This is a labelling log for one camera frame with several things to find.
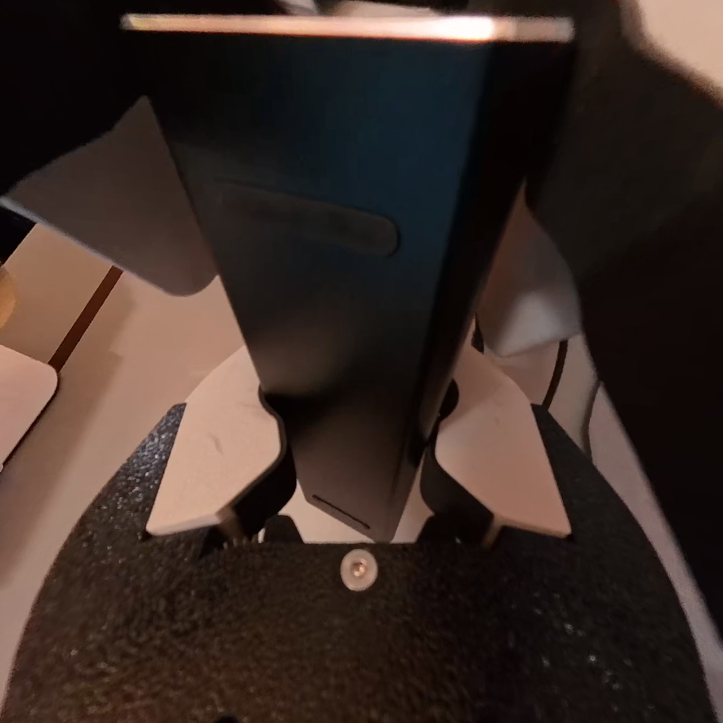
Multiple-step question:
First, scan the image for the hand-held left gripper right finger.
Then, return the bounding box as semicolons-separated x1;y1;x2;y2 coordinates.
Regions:
419;349;573;548

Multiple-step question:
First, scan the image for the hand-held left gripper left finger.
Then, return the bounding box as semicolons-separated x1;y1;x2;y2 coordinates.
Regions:
146;345;297;537

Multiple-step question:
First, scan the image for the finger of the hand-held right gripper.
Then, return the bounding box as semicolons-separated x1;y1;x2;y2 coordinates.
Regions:
479;180;584;358
0;96;222;297

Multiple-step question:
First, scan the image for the black power bank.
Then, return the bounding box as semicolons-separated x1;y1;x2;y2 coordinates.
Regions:
121;14;576;543

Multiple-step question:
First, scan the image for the white stand base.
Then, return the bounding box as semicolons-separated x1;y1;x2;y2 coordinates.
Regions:
0;345;59;465

